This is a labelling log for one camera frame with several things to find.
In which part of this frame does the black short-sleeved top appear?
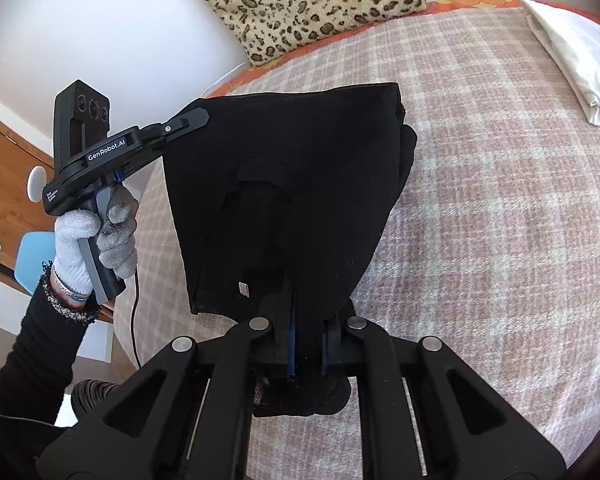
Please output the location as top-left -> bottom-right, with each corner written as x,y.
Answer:
162,81 -> 418,418

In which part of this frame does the silver bead bracelet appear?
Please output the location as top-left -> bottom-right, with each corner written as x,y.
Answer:
50,265 -> 93,303

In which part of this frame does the white round knob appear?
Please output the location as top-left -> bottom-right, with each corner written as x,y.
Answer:
27,165 -> 56,203

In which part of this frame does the pink plaid blanket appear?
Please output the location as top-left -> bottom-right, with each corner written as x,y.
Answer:
112,7 -> 600,453

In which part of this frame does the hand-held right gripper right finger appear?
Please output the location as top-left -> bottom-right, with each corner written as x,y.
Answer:
320,300 -> 568,480

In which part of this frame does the white folded cloth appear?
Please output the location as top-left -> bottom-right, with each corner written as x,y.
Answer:
521,0 -> 600,127

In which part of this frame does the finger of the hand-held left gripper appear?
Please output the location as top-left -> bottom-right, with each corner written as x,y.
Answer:
140,106 -> 212,148

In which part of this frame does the person's left forearm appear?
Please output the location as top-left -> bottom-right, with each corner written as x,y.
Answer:
0,275 -> 101,480

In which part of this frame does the leopard print cushion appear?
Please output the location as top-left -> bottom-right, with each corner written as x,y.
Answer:
172,0 -> 427,68

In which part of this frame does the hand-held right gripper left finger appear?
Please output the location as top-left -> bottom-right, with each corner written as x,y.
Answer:
40,292 -> 298,480

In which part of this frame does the person's left hand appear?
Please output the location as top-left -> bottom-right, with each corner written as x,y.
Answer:
52,195 -> 140,298

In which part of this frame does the wooden door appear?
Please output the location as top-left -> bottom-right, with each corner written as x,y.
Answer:
0,87 -> 56,281

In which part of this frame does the light blue chair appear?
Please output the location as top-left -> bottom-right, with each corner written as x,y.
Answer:
15,231 -> 56,296

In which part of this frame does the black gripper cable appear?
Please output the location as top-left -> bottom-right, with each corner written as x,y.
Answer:
127,270 -> 143,368

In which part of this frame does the orange patterned bedsheet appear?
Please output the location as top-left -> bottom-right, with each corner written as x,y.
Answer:
202,0 -> 523,98

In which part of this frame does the white cable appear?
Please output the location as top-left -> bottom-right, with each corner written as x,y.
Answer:
205,60 -> 248,96

